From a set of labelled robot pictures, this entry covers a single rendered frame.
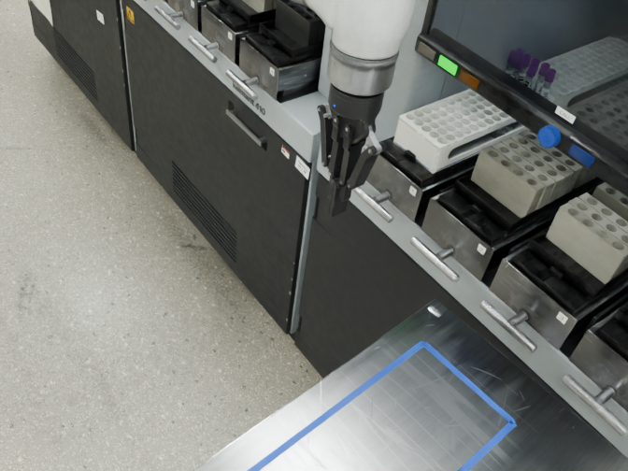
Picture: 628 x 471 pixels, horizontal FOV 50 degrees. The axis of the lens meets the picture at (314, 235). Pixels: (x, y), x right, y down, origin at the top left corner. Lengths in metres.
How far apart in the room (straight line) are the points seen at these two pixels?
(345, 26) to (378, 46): 0.05
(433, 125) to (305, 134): 0.28
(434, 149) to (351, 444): 0.52
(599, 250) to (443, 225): 0.23
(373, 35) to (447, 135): 0.32
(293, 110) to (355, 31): 0.51
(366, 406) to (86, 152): 1.80
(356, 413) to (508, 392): 0.19
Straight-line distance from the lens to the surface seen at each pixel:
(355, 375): 0.81
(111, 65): 2.17
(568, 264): 1.03
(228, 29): 1.45
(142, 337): 1.86
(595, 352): 0.99
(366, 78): 0.88
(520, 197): 1.06
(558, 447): 0.84
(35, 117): 2.63
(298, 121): 1.31
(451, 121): 1.17
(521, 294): 1.02
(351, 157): 0.98
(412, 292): 1.21
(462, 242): 1.06
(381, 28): 0.84
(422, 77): 1.17
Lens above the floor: 1.49
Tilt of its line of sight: 44 degrees down
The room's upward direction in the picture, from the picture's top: 8 degrees clockwise
